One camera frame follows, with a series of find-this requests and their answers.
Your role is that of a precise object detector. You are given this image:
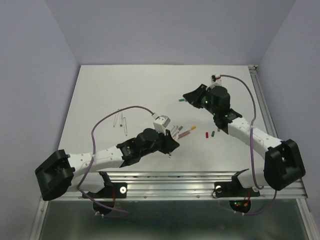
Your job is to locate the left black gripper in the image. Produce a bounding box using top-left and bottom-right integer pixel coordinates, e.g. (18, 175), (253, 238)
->
(139, 126), (179, 157)

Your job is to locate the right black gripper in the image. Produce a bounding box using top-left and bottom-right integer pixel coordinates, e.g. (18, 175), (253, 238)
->
(182, 83), (218, 117)

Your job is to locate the blue capped marker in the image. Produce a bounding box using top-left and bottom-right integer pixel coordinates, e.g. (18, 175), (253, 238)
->
(123, 117), (128, 136)

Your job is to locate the red capped marker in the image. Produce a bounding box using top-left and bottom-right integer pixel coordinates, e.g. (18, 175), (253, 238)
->
(119, 111), (123, 127)

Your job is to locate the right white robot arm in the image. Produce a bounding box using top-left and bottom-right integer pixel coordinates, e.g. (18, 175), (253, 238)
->
(183, 84), (306, 195)

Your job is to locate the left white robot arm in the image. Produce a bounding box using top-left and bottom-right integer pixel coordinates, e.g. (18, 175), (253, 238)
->
(35, 128), (180, 201)

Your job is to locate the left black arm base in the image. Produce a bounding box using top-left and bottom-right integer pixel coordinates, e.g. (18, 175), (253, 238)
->
(79, 171), (129, 218)

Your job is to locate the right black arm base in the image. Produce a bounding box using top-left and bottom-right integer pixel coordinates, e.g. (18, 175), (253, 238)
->
(211, 168), (260, 215)

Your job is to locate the tan orange tipped marker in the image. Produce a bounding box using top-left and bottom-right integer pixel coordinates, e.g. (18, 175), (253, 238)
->
(177, 130), (191, 140)

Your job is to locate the grey capped marker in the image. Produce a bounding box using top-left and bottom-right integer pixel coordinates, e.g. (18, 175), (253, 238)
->
(173, 126), (183, 136)

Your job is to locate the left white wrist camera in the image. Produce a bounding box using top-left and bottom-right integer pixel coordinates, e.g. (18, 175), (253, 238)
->
(152, 113), (171, 134)

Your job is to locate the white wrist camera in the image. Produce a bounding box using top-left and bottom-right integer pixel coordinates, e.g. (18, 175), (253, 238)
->
(152, 113), (171, 134)
(209, 74), (222, 88)

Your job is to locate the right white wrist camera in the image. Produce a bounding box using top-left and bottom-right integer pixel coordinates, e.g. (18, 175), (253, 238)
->
(209, 74), (222, 88)

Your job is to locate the aluminium front rail frame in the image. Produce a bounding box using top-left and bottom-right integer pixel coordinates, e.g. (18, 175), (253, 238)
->
(30, 171), (320, 240)

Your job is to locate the aluminium right side rail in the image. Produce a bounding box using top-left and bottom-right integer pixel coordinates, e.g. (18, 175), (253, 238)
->
(247, 65), (280, 139)

